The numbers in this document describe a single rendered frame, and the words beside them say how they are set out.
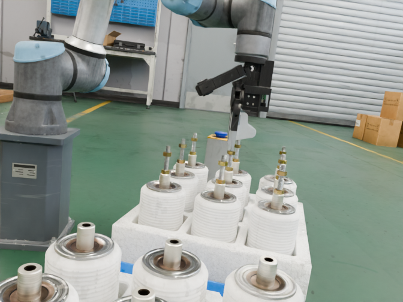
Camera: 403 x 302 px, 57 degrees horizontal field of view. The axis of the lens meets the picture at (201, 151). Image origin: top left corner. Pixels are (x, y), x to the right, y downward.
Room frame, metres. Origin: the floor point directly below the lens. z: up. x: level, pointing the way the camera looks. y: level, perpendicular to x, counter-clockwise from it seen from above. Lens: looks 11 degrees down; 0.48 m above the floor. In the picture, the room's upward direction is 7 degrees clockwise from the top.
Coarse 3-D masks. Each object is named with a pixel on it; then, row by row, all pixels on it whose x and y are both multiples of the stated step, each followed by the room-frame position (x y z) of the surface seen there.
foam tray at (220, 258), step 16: (128, 224) 0.71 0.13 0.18; (240, 224) 0.78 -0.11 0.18; (304, 224) 0.83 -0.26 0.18; (128, 240) 0.69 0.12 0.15; (144, 240) 0.68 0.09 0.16; (160, 240) 0.68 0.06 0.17; (192, 240) 0.67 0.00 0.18; (208, 240) 0.67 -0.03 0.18; (240, 240) 0.69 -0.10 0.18; (304, 240) 0.73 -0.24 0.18; (128, 256) 0.69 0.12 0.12; (208, 256) 0.66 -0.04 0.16; (224, 256) 0.65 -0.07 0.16; (240, 256) 0.65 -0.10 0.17; (256, 256) 0.64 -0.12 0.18; (272, 256) 0.64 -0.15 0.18; (288, 256) 0.65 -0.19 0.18; (304, 256) 0.65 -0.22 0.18; (208, 272) 0.66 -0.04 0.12; (224, 272) 0.65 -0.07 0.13; (288, 272) 0.63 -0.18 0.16; (304, 272) 0.62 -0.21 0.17; (304, 288) 0.62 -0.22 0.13
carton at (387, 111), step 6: (384, 96) 4.35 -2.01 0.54; (390, 96) 4.25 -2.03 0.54; (396, 96) 4.14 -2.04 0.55; (402, 96) 4.08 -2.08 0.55; (384, 102) 4.33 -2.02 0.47; (390, 102) 4.22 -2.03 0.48; (396, 102) 4.12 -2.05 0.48; (402, 102) 4.08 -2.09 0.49; (384, 108) 4.31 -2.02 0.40; (390, 108) 4.20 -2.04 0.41; (396, 108) 4.10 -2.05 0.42; (402, 108) 4.08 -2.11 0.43; (384, 114) 4.28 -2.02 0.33; (390, 114) 4.18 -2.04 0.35; (396, 114) 4.08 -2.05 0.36; (402, 114) 4.08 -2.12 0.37; (402, 120) 4.09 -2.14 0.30
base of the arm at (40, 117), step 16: (16, 96) 0.92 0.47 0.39; (32, 96) 0.91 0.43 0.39; (48, 96) 0.93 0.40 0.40; (16, 112) 0.91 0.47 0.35; (32, 112) 0.91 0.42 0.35; (48, 112) 0.93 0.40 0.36; (16, 128) 0.90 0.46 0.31; (32, 128) 0.90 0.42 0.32; (48, 128) 0.92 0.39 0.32; (64, 128) 0.96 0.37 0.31
